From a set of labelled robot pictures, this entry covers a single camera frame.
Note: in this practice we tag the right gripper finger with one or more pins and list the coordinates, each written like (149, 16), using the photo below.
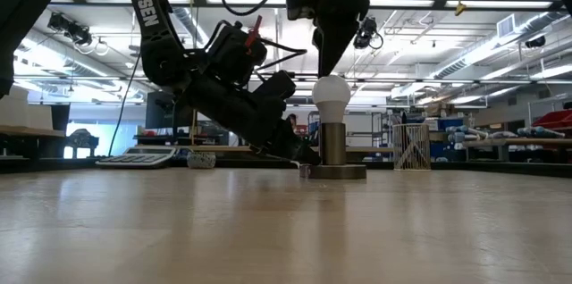
(319, 47)
(335, 49)

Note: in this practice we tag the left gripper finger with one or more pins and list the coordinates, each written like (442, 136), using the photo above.
(291, 145)

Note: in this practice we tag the metal lamp socket base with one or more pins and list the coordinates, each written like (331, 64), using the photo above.
(333, 145)

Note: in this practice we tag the white lightbulb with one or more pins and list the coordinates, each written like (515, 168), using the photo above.
(330, 94)

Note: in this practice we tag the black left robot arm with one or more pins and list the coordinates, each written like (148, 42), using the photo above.
(143, 7)

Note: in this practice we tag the person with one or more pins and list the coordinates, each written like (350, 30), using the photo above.
(292, 121)

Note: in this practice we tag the black computer monitor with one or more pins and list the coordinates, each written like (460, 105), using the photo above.
(156, 112)

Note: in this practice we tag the grey desk calculator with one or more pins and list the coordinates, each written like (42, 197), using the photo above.
(134, 159)

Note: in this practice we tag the dark bag on bench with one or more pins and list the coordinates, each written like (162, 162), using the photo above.
(82, 137)

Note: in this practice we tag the black ceiling device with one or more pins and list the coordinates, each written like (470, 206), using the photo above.
(69, 29)

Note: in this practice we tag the wooden workbench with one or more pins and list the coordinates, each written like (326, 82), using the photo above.
(27, 131)

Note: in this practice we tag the white cardboard boxes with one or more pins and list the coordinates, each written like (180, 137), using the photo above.
(22, 110)

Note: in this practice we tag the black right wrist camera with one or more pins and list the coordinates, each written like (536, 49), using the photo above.
(298, 5)

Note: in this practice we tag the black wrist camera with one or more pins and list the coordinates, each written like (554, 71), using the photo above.
(232, 52)
(298, 5)

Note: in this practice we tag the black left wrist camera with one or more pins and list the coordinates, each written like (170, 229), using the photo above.
(232, 52)

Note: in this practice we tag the black aluminium table frame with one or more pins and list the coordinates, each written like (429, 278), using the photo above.
(67, 164)

